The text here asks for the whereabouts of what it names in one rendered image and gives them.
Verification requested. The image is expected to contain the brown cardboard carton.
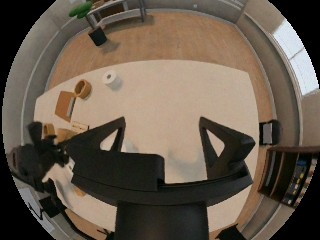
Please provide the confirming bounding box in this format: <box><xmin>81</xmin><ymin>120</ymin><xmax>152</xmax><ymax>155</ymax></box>
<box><xmin>72</xmin><ymin>185</ymin><xmax>87</xmax><ymax>196</ymax></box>
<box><xmin>55</xmin><ymin>128</ymin><xmax>76</xmax><ymax>152</ymax></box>

